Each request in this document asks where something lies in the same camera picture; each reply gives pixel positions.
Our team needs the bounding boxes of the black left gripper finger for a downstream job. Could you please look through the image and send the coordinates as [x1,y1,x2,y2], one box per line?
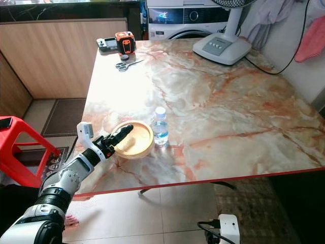
[113,129,134,150]
[108,124,134,145]

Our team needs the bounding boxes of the tan round bowl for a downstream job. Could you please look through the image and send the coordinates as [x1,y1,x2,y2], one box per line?
[111,120,155,160]

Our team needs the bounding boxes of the clear plastic water bottle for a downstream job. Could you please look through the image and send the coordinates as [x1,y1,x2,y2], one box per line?
[150,106,170,146]

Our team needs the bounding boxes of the grey power strip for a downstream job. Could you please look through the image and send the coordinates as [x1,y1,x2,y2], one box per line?
[48,147,70,176]

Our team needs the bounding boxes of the red plastic stool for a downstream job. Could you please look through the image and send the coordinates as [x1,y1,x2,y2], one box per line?
[0,115,60,189]

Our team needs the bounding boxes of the white black handheld controller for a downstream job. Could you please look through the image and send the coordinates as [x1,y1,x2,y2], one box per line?
[96,38,118,52]

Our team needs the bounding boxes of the wooden kitchen cabinet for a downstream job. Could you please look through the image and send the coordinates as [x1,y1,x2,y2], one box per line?
[0,18,129,119]

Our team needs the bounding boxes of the black phone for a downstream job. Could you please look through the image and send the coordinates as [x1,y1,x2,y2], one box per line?
[0,116,13,130]

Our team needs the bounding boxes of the white washing machine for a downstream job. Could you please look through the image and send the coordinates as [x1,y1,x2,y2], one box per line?
[146,0,235,41]

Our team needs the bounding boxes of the black marble countertop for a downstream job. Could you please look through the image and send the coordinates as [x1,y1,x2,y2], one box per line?
[0,0,143,22]

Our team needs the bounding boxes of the brown patterned rug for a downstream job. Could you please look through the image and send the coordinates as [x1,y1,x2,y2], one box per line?
[213,177,303,244]

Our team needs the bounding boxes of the grey hanging cloth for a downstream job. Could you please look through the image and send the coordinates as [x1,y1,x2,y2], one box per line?
[239,0,308,49]

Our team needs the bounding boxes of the pink cloth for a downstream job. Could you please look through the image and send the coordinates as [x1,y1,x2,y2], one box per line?
[294,29,325,63]

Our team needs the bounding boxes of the grey handled scissors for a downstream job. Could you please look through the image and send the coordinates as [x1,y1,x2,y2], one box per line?
[115,59,146,72]

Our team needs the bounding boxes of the white pedestal fan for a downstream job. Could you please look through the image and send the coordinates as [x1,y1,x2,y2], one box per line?
[192,0,259,66]

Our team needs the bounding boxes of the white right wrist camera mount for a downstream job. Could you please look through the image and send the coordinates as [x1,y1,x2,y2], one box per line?
[218,214,241,244]

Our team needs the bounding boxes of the black fan cable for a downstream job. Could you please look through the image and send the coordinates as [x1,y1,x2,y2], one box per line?
[244,0,311,76]

